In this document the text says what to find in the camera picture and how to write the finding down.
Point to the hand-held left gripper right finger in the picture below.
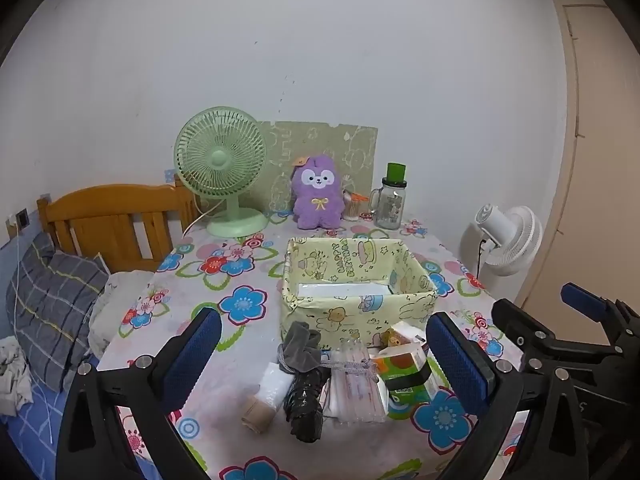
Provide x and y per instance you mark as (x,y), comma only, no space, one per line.
(460,365)

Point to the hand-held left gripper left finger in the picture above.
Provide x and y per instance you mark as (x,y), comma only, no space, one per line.
(195,352)

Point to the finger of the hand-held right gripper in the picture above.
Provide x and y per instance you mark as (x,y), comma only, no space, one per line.
(530,341)
(582,297)

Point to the black band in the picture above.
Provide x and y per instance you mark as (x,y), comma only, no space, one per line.
(412,380)

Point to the green orange carton box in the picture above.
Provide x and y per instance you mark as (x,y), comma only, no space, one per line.
(400,360)

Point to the cartoon printed tissue pack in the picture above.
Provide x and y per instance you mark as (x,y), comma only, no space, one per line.
(406,335)

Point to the beige bandage roll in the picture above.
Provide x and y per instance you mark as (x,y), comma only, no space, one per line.
(259,412)

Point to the white tissue pack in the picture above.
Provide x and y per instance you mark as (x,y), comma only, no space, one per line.
(277,382)

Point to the clear plastic packet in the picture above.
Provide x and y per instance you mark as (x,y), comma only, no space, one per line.
(357,385)

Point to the yellow printed storage box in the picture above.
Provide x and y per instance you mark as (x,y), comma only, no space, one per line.
(350,317)

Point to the white floor fan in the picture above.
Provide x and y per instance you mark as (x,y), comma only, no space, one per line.
(515,240)

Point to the white quilt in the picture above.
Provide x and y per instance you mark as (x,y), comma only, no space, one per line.
(117,300)

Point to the beige door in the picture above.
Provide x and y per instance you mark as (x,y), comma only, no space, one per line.
(600,160)

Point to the grey plaid pillow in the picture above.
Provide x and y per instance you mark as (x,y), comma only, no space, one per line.
(55,300)

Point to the wooden chair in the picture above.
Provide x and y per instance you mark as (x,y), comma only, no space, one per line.
(100,220)

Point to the glass jar with green lid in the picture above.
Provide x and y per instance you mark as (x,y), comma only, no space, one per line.
(390,210)

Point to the white crumpled cloth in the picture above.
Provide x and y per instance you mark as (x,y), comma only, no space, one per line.
(12,375)

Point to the blue bed sheet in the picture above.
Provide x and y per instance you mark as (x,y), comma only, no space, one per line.
(30,440)

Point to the cotton swab container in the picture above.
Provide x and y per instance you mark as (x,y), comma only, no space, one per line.
(352,211)

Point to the green desk fan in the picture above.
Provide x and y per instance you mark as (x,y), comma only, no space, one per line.
(220,160)

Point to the purple plush toy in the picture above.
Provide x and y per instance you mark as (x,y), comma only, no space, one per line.
(316,200)

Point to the green printed board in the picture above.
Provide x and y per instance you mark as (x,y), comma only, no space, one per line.
(320,140)

